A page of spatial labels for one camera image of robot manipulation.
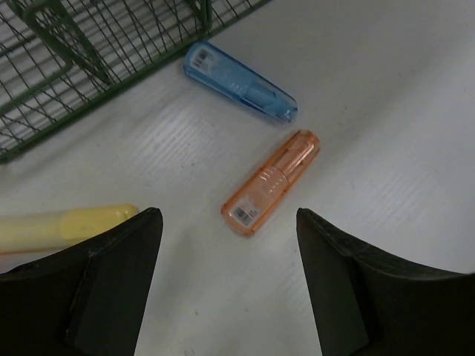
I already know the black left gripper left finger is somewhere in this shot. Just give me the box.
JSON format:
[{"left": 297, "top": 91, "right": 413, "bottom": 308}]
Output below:
[{"left": 1, "top": 208, "right": 163, "bottom": 355}]

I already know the green wire desk organizer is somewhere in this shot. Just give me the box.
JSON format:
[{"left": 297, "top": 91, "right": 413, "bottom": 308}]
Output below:
[{"left": 1, "top": 0, "right": 263, "bottom": 163}]

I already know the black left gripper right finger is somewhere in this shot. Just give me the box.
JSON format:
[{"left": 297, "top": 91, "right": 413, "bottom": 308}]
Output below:
[{"left": 296, "top": 208, "right": 474, "bottom": 355}]

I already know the yellow highlighter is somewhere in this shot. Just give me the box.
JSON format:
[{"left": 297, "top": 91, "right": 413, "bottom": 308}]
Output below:
[{"left": 1, "top": 204, "right": 139, "bottom": 254}]

